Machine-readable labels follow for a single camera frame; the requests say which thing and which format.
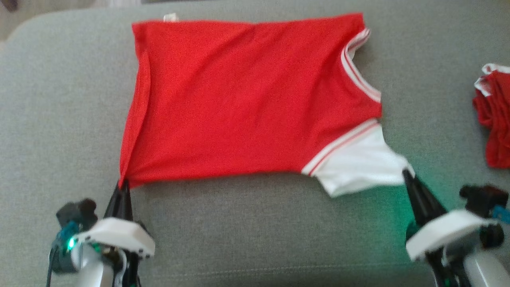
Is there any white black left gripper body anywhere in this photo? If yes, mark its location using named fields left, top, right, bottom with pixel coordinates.
left=51, top=217, right=156, bottom=275

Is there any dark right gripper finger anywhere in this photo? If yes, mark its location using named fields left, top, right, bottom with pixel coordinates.
left=402, top=170, right=433, bottom=230
left=407, top=171, right=448, bottom=219

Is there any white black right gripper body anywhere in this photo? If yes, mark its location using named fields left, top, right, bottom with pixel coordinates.
left=406, top=210, right=505, bottom=262

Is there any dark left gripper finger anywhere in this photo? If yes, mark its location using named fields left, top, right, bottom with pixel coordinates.
left=104, top=181, right=125, bottom=220
left=122, top=183, right=134, bottom=222

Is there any red white basketball jersey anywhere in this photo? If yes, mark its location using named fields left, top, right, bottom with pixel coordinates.
left=119, top=12, right=416, bottom=199

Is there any crumpled red white garment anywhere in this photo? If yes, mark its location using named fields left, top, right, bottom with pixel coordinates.
left=472, top=63, right=510, bottom=169

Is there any large grey sofa seat cushion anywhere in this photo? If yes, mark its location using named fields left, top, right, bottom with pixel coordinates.
left=0, top=0, right=510, bottom=287

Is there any left black cable teal plug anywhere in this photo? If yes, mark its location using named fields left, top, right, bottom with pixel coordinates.
left=46, top=221, right=80, bottom=287

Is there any black cable teal plug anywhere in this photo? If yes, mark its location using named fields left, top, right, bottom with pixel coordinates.
left=492, top=205, right=510, bottom=224
left=46, top=221, right=80, bottom=287

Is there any right black cable teal plug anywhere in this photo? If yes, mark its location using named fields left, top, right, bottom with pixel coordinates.
left=492, top=205, right=510, bottom=224

